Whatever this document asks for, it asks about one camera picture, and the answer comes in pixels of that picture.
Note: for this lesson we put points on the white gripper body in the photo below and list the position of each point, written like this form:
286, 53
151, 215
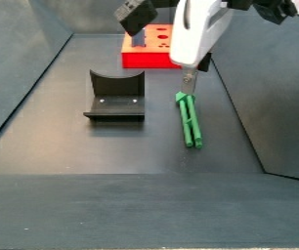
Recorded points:
198, 24

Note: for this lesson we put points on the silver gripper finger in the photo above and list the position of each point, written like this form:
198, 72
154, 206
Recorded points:
193, 82
186, 81

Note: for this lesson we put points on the red peg board block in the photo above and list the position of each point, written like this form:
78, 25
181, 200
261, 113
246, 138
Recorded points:
153, 55

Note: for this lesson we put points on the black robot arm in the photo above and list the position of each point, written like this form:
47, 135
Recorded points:
135, 13

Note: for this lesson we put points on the black curved fixture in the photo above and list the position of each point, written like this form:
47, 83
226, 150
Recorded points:
118, 97

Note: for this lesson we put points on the green three prong object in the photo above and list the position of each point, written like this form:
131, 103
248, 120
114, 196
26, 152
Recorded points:
189, 120

